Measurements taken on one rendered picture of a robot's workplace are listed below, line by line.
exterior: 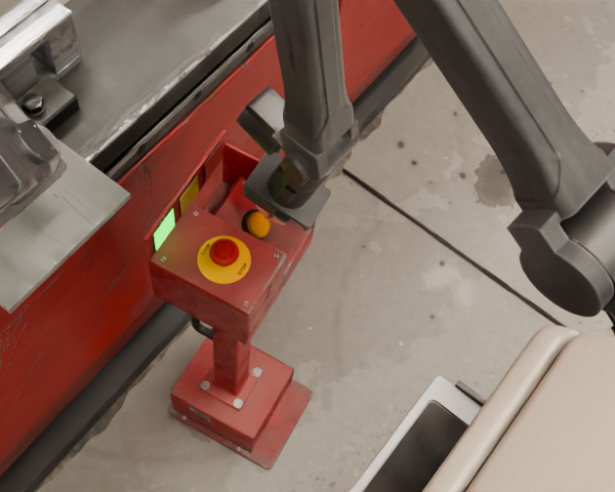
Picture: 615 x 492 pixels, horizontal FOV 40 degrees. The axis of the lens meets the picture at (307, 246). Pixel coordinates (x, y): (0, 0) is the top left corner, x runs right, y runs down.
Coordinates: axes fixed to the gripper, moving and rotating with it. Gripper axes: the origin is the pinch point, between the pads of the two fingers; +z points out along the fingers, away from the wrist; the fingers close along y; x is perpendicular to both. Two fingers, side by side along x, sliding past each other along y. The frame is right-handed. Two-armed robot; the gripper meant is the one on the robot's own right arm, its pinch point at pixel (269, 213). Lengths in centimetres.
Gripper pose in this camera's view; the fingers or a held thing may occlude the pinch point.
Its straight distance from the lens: 119.3
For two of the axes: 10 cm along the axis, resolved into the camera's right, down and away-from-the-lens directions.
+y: -8.3, -5.6, -0.9
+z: -3.2, 3.2, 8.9
